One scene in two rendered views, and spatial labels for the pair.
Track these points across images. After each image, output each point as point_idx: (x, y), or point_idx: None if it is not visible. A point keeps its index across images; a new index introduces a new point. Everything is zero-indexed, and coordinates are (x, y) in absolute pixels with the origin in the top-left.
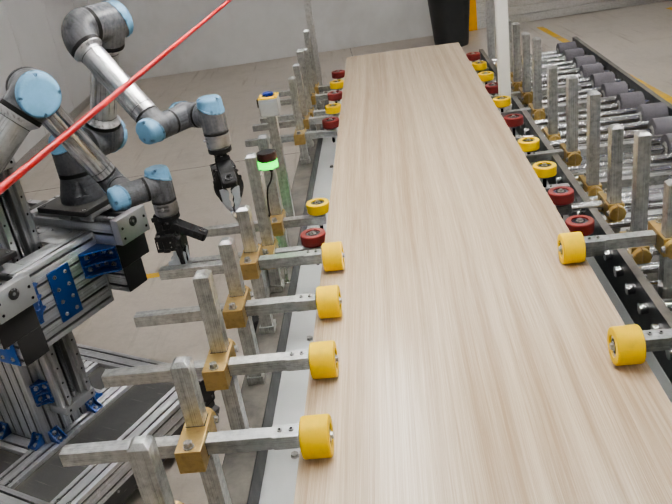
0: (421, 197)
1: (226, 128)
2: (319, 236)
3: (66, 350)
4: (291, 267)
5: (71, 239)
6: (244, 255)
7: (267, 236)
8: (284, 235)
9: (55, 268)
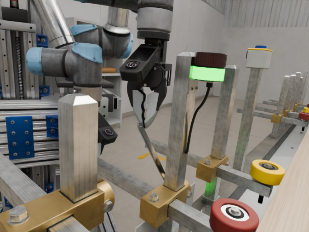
0: None
1: (166, 1)
2: (242, 228)
3: (33, 180)
4: None
5: (50, 102)
6: (48, 197)
7: (172, 177)
8: (215, 182)
9: (18, 115)
